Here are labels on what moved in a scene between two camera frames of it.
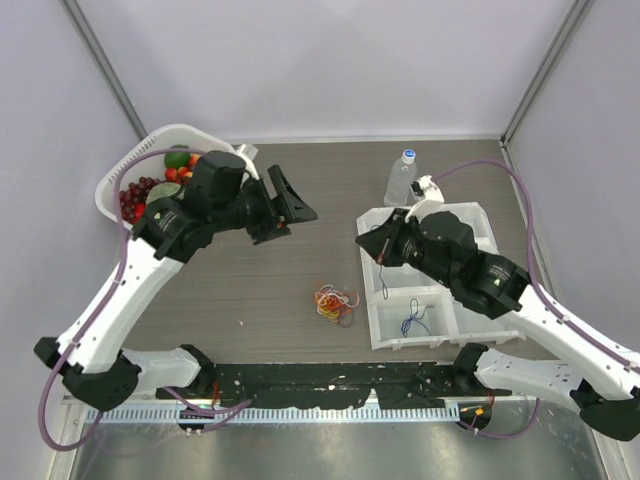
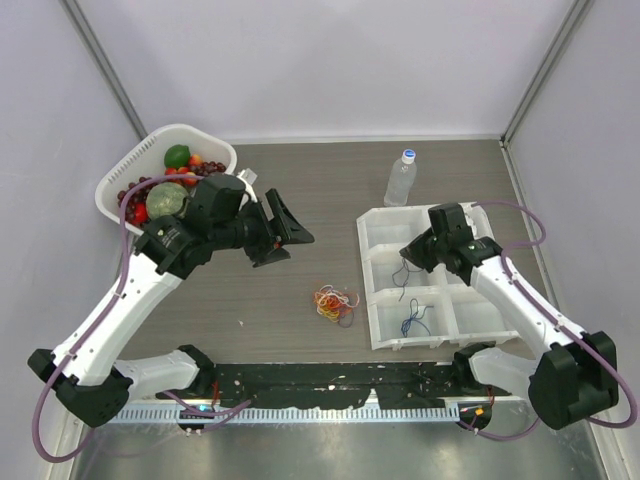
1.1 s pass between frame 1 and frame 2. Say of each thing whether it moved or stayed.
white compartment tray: stayed
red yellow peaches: stayed
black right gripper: moved
